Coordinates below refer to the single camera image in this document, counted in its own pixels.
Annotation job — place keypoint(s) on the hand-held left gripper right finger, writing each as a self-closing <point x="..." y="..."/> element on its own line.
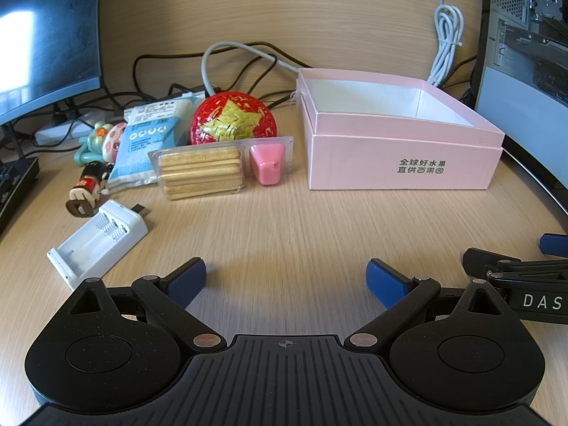
<point x="386" y="282"/>

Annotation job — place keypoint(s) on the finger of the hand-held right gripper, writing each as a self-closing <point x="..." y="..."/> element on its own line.
<point x="483" y="259"/>
<point x="554" y="245"/>

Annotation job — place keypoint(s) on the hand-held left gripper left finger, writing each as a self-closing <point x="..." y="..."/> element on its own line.
<point x="191" y="279"/>

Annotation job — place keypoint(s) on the biscuit stick pack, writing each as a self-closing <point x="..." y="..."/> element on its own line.
<point x="199" y="173"/>

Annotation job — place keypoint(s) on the pink cardboard box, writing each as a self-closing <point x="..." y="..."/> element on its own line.
<point x="355" y="164"/>

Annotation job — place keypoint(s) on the small red black figurine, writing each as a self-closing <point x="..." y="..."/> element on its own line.
<point x="88" y="184"/>

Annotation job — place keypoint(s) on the blue and white packet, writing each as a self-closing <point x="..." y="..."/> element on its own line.
<point x="146" y="142"/>

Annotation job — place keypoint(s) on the red ball with yellow star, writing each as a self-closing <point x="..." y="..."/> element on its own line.
<point x="262" y="122"/>

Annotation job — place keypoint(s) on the white battery charger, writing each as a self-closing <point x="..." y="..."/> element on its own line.
<point x="88" y="248"/>

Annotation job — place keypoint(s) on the teal plastic toy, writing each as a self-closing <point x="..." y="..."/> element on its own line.
<point x="91" y="151"/>

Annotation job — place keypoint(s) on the computer case with glass panel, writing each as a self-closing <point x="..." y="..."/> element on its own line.
<point x="523" y="75"/>

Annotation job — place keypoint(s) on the black keyboard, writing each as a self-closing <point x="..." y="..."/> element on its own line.
<point x="13" y="191"/>

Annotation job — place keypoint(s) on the white power strip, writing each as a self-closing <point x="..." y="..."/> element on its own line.
<point x="53" y="133"/>

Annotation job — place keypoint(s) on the black computer monitor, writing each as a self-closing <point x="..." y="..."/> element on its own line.
<point x="53" y="31"/>

